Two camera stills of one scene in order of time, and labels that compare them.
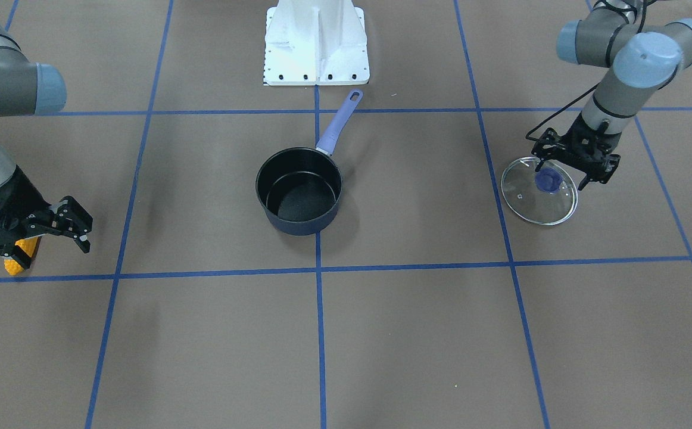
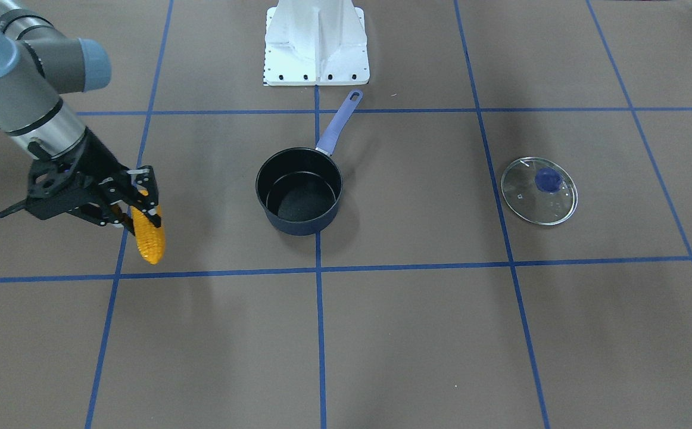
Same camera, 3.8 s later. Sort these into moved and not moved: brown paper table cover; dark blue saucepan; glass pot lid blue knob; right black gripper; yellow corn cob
Moved: right black gripper; yellow corn cob
Not moved: dark blue saucepan; glass pot lid blue knob; brown paper table cover
